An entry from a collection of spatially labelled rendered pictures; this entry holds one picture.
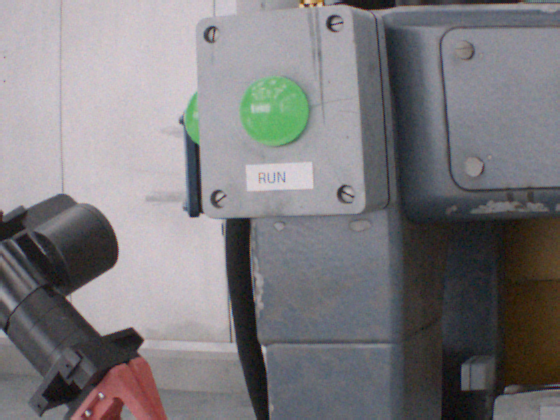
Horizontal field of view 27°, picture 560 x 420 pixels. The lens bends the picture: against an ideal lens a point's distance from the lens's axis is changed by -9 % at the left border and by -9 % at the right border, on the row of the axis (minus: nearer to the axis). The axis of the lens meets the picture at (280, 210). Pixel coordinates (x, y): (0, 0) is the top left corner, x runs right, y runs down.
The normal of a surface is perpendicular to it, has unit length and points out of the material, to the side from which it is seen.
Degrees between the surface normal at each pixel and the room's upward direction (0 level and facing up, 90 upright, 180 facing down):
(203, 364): 90
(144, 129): 90
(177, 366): 90
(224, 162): 90
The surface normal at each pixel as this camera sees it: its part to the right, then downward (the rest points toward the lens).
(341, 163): -0.39, 0.07
